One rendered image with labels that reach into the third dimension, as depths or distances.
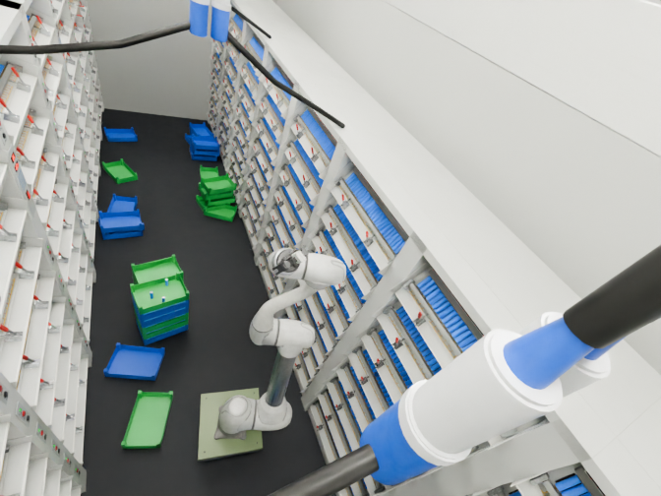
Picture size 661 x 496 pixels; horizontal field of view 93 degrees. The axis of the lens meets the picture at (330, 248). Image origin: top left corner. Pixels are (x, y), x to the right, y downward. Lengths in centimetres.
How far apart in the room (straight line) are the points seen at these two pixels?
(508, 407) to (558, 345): 5
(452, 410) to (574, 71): 23
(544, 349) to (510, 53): 19
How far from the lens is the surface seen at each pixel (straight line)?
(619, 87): 24
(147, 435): 247
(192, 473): 241
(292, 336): 159
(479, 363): 24
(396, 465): 36
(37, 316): 180
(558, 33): 26
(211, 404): 227
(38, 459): 176
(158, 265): 281
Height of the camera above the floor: 237
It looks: 41 degrees down
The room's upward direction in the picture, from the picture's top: 25 degrees clockwise
